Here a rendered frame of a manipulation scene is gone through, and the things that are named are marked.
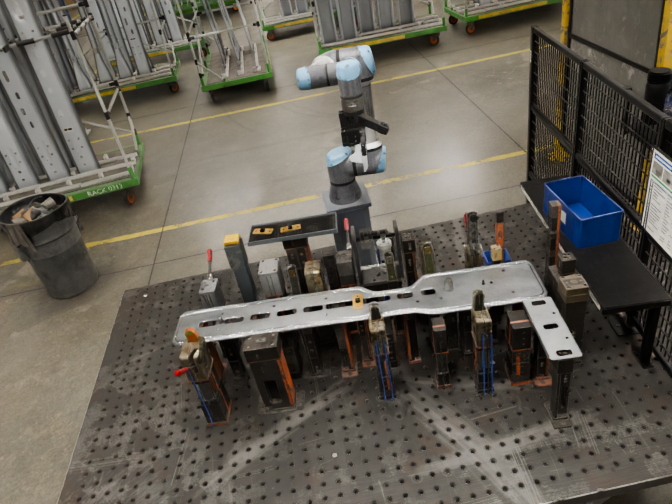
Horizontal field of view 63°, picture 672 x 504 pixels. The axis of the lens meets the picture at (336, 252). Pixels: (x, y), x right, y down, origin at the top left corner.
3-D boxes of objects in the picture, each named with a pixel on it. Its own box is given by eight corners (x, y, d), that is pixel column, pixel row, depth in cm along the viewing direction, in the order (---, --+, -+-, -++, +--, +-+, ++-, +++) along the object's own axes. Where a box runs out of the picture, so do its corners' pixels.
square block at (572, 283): (559, 365, 203) (566, 290, 183) (552, 350, 210) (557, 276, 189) (581, 363, 202) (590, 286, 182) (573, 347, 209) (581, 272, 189)
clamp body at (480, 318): (473, 398, 198) (471, 327, 178) (466, 374, 208) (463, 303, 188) (499, 395, 197) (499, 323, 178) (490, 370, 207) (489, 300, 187)
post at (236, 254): (249, 327, 251) (222, 248, 226) (251, 316, 257) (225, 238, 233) (265, 324, 250) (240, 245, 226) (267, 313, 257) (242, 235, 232)
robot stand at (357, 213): (335, 259, 284) (321, 191, 262) (374, 250, 284) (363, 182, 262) (341, 282, 267) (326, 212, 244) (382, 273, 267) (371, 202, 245)
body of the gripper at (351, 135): (343, 140, 194) (338, 107, 187) (368, 137, 193) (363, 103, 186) (343, 149, 187) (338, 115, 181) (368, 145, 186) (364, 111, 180)
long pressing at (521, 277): (168, 352, 202) (167, 349, 201) (181, 312, 220) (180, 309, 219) (550, 298, 191) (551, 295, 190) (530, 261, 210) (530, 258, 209)
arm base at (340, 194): (327, 192, 259) (324, 173, 254) (359, 186, 260) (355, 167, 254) (331, 207, 247) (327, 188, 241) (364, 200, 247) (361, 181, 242)
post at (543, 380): (536, 387, 197) (539, 328, 181) (527, 365, 206) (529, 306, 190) (554, 385, 196) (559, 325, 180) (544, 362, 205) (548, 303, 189)
